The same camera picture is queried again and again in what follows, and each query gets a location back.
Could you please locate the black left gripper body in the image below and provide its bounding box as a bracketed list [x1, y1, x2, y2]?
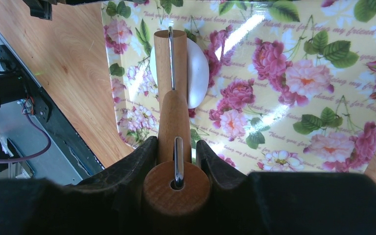
[23, 0, 101, 20]

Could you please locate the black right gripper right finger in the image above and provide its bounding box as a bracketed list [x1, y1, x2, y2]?
[196, 140, 376, 235]

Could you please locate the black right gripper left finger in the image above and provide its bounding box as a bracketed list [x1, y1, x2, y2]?
[0, 136, 158, 235]

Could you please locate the wooden rolling pin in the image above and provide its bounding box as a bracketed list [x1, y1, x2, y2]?
[141, 26, 211, 235]

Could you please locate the floral yellow tray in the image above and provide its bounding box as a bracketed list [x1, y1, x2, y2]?
[101, 0, 376, 173]

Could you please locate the white dough ball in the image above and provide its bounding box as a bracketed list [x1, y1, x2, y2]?
[149, 37, 211, 110]

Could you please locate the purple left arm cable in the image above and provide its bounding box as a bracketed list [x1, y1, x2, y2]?
[0, 113, 52, 164]

